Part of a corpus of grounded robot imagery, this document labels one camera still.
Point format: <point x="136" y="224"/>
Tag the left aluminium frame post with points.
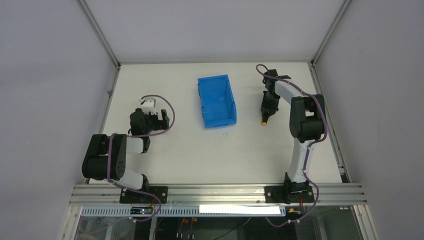
<point x="86" y="10"/>

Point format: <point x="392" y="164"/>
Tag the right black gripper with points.
<point x="268" y="108"/>

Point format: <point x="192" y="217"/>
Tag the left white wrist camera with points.
<point x="148" y="105"/>

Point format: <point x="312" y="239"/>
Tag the blue plastic bin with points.
<point x="218" y="107"/>

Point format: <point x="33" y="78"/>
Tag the white slotted cable duct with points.
<point x="203" y="210"/>

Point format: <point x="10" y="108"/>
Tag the small green circuit board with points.
<point x="141" y="211"/>

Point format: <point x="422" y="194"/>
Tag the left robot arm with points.
<point x="106" y="156"/>

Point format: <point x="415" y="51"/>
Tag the right aluminium frame post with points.
<point x="334" y="24"/>

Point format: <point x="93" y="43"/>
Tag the aluminium frame post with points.
<point x="86" y="10"/>
<point x="334" y="24"/>

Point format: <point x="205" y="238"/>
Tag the aluminium front rail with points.
<point x="326" y="194"/>

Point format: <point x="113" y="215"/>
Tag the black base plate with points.
<point x="131" y="197"/>
<point x="282" y="195"/>

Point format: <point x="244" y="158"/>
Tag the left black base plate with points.
<point x="131" y="197"/>

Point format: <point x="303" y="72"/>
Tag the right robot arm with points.
<point x="307" y="126"/>

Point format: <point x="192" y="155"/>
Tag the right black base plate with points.
<point x="282" y="195"/>

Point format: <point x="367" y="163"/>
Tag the black orange screwdriver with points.
<point x="264" y="121"/>

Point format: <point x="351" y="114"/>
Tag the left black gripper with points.
<point x="159" y="120"/>

